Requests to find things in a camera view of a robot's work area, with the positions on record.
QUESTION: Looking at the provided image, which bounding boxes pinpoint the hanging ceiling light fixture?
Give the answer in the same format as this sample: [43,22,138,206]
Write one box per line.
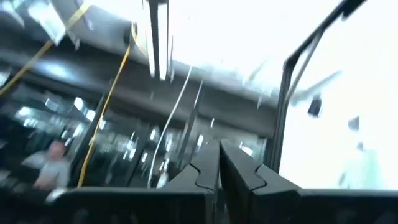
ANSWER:
[147,0,170,81]

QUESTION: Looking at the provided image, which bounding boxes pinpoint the yellow hanging cable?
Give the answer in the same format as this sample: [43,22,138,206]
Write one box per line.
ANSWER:
[76,23,140,189]

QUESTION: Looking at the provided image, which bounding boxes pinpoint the white cable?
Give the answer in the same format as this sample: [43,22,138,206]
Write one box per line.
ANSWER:
[146,65,193,189]

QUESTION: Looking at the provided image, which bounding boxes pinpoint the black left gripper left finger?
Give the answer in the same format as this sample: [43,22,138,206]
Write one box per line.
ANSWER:
[162,139,221,224]

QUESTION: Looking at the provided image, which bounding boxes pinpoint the person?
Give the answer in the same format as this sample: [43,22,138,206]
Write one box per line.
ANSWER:
[18,139,72,203]

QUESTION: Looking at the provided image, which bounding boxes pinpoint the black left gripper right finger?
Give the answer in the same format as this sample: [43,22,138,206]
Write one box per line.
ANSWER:
[220,139,301,224]

